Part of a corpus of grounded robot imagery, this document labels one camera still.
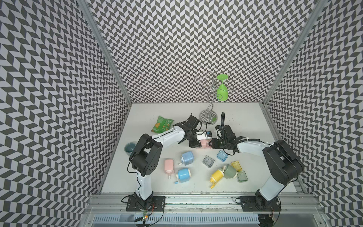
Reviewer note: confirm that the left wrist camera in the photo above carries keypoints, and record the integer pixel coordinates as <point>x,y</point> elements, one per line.
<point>204,135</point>

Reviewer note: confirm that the sage green pencil sharpener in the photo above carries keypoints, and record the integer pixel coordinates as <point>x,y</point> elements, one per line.
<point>229,172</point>

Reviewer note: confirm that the blue pencil sharpener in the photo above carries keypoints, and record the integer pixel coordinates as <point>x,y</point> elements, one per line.
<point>183,175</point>
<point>187,158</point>

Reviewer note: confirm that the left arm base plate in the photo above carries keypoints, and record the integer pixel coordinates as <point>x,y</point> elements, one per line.
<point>146,203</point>

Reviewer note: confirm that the clear grey tray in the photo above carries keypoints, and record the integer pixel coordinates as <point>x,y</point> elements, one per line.
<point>208,161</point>

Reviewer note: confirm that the green plastic wine glass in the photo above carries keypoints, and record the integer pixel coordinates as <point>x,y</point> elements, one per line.
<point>222,90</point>

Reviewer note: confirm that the blue pencil sharpener lower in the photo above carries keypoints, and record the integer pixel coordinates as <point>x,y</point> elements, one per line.
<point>183,175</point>

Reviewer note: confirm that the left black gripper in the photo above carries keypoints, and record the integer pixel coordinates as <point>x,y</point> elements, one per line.
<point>195,144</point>

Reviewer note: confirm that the metal wire cup rack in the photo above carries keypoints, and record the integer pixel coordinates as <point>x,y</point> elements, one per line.
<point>209,116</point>

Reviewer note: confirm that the green snack bag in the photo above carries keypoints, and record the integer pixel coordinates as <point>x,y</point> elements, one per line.
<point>162,125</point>

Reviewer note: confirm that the clear yellow tray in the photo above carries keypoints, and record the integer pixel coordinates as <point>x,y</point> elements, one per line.
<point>237,166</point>

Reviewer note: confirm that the clear blue tray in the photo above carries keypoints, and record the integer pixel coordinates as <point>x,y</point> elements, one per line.
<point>222,156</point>

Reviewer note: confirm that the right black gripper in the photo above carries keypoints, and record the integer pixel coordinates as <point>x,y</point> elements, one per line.
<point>213,144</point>

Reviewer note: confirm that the teal ceramic cup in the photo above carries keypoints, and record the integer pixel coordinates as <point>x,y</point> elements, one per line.
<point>129,148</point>

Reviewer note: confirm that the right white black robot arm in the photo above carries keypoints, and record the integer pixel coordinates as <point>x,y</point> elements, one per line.
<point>283,163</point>

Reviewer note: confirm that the aluminium front rail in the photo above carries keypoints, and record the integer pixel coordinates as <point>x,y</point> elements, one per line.
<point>289,203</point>

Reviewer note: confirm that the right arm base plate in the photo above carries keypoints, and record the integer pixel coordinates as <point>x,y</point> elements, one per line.
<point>258,203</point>

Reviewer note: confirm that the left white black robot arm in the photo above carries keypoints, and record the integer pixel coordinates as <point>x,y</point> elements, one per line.
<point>146,155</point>

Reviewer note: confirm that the yellow pencil sharpener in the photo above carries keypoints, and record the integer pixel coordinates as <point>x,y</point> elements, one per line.
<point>216,177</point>

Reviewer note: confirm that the clear dark green tray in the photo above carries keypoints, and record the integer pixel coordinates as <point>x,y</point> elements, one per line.
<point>241,176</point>

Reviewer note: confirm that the blue pencil sharpener upper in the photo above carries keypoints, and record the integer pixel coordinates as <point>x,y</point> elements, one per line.
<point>187,158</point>

